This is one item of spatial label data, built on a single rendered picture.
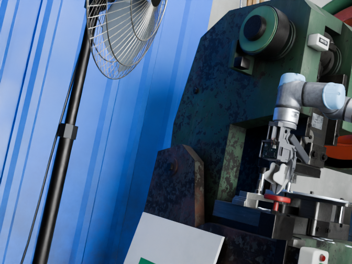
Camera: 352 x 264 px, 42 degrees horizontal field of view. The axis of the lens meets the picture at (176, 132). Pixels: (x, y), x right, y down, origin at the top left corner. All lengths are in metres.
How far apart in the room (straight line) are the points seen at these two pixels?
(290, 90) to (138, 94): 1.41
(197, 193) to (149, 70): 1.09
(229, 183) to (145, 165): 0.98
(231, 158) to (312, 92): 0.56
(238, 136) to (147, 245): 0.58
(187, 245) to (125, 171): 0.99
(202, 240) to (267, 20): 0.81
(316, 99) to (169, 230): 0.81
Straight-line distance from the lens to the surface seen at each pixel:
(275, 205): 1.43
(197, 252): 1.72
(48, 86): 2.44
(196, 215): 1.79
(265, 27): 1.68
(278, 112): 1.41
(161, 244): 1.88
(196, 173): 1.83
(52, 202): 1.38
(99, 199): 2.60
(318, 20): 1.77
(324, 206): 1.72
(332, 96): 1.39
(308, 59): 1.70
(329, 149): 2.16
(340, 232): 1.88
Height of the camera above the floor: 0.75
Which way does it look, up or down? 6 degrees up
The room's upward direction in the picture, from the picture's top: 11 degrees clockwise
